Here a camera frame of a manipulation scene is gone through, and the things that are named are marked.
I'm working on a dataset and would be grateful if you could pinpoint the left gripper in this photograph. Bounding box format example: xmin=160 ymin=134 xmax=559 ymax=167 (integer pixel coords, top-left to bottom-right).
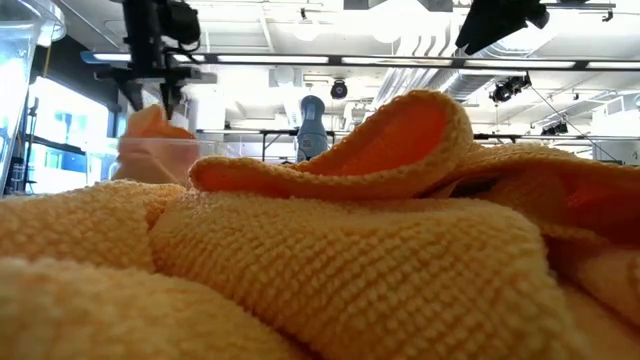
xmin=94 ymin=0 xmax=219 ymax=121

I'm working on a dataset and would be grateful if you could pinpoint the orange microfiber towel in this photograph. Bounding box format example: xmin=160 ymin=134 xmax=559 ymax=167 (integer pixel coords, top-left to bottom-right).
xmin=110 ymin=142 xmax=202 ymax=189
xmin=122 ymin=103 xmax=199 ymax=144
xmin=0 ymin=89 xmax=640 ymax=360

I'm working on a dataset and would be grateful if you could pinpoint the clear plastic bin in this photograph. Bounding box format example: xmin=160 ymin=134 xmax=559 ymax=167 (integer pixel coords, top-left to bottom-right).
xmin=104 ymin=137 xmax=261 ymax=194
xmin=0 ymin=0 xmax=67 ymax=197

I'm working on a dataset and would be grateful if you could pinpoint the long ceiling light strip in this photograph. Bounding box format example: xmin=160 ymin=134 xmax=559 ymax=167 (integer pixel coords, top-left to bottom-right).
xmin=82 ymin=49 xmax=640 ymax=72

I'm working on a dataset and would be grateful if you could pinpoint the blue-capped spray bottle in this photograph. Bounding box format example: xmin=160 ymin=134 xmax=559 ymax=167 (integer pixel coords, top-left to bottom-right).
xmin=295 ymin=94 xmax=330 ymax=164

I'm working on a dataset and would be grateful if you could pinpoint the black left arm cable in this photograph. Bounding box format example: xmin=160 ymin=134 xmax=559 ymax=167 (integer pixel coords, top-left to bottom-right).
xmin=167 ymin=39 xmax=204 ymax=69

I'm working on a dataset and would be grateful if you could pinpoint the silver ventilation duct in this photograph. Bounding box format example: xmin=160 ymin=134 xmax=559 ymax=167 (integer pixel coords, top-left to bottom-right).
xmin=439 ymin=0 xmax=566 ymax=101

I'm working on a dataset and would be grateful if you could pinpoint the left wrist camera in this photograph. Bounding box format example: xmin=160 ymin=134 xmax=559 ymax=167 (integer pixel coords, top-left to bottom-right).
xmin=159 ymin=0 xmax=202 ymax=47

